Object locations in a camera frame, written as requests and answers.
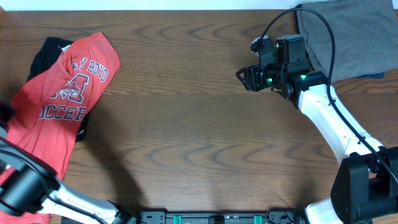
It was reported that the red soccer t-shirt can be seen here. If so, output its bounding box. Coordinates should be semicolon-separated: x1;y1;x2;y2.
1;32;123;223

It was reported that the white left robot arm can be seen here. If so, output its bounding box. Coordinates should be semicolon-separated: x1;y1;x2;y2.
1;100;141;224

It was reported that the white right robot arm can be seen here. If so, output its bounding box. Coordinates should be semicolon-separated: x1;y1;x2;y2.
236;34;397;223

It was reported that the grey folded garment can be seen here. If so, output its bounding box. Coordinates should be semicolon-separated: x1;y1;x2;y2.
296;0;397;82

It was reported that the black garment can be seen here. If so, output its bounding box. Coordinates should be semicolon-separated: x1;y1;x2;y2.
27;37;90;142

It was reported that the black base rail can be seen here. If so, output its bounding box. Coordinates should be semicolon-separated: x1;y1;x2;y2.
136;209;309;224

